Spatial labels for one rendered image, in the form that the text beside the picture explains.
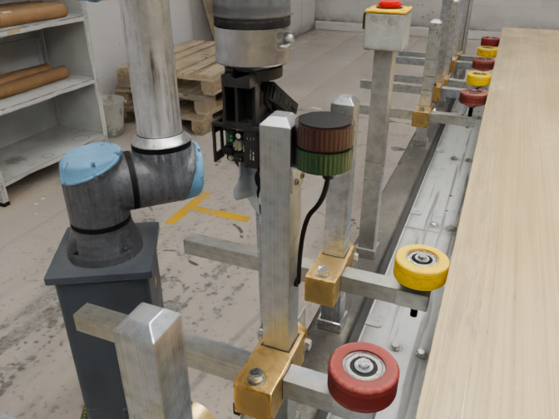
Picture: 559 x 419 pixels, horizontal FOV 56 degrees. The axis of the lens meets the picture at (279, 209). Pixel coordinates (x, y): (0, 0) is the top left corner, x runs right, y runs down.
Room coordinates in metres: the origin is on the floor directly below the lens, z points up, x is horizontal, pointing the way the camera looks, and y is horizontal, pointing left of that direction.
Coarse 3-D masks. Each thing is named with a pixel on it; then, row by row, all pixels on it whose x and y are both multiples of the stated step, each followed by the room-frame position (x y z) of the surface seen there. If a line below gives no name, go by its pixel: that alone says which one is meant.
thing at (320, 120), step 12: (300, 120) 0.50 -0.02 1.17; (312, 120) 0.50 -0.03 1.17; (324, 120) 0.50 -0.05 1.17; (336, 120) 0.50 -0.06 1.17; (348, 120) 0.50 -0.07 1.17; (300, 180) 0.52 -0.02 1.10; (324, 192) 0.50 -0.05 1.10; (300, 240) 0.51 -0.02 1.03; (300, 252) 0.51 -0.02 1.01; (300, 264) 0.51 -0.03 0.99; (300, 276) 0.52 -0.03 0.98
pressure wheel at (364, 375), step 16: (336, 352) 0.46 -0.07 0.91; (352, 352) 0.46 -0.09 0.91; (368, 352) 0.46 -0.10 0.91; (384, 352) 0.46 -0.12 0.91; (336, 368) 0.43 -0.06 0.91; (352, 368) 0.44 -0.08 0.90; (368, 368) 0.43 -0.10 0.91; (384, 368) 0.44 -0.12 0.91; (336, 384) 0.42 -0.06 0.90; (352, 384) 0.41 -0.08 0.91; (368, 384) 0.41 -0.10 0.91; (384, 384) 0.41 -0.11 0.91; (336, 400) 0.42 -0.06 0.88; (352, 400) 0.40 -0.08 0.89; (368, 400) 0.40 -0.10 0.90; (384, 400) 0.40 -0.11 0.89
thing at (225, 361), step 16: (80, 320) 0.58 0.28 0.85; (96, 320) 0.57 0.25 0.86; (112, 320) 0.57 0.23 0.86; (96, 336) 0.57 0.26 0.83; (112, 336) 0.56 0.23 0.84; (192, 336) 0.54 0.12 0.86; (192, 352) 0.51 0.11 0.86; (208, 352) 0.51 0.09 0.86; (224, 352) 0.51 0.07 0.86; (240, 352) 0.51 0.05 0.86; (208, 368) 0.50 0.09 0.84; (224, 368) 0.49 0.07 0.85; (240, 368) 0.48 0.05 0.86; (304, 368) 0.48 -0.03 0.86; (288, 384) 0.46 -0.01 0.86; (304, 384) 0.45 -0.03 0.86; (320, 384) 0.45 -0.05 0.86; (304, 400) 0.45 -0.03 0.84; (320, 400) 0.44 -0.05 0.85; (352, 416) 0.43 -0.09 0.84; (368, 416) 0.42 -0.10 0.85
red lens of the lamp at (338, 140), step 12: (300, 132) 0.49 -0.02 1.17; (312, 132) 0.48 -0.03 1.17; (324, 132) 0.47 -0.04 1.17; (336, 132) 0.47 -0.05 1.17; (348, 132) 0.48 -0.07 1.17; (300, 144) 0.49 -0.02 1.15; (312, 144) 0.48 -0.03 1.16; (324, 144) 0.47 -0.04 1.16; (336, 144) 0.47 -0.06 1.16; (348, 144) 0.48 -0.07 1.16
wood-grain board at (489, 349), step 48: (528, 48) 2.29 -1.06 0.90; (528, 96) 1.55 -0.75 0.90; (480, 144) 1.15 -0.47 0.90; (528, 144) 1.15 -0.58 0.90; (480, 192) 0.90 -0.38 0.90; (528, 192) 0.90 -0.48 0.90; (480, 240) 0.72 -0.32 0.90; (528, 240) 0.72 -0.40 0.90; (480, 288) 0.59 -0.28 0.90; (528, 288) 0.59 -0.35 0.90; (480, 336) 0.49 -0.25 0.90; (528, 336) 0.49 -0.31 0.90; (432, 384) 0.42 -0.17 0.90; (480, 384) 0.42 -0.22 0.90; (528, 384) 0.42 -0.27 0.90
